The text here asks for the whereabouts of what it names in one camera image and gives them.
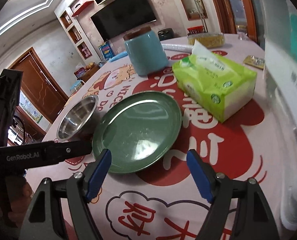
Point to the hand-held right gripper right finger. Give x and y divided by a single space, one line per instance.
198 177

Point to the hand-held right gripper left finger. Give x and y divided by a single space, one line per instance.
98 175

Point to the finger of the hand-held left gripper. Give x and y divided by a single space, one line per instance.
71 150

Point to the wide rimmed steel bowl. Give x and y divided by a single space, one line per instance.
76 120

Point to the green plate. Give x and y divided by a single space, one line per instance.
138 130

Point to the brown wooden door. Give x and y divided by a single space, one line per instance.
38 85

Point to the light blue round stool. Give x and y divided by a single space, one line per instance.
76 84

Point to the pink tissue box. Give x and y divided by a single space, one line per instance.
79 72

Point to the pile of fruit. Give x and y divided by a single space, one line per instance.
89 67

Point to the green tissue pack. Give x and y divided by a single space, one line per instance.
213 85

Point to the white countertop sterilizer cabinet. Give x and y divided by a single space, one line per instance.
288 130

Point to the blue printed box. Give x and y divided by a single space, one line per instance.
106 51

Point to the teal canister with brown lid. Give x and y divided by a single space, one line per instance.
146 55

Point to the small yellow packet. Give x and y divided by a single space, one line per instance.
254 61

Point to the sleeve of clear plastic cups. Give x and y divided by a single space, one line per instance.
176 47

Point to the clear container with yellow contents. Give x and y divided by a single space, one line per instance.
206 40

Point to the clear drinking glass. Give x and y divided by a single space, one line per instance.
242 36

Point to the metal floor stand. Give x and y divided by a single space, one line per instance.
201 15

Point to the colourful wall poster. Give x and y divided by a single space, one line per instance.
31 110

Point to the red wall shelf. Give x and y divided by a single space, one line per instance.
82 8

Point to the black wall television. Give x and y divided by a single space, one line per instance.
123 15

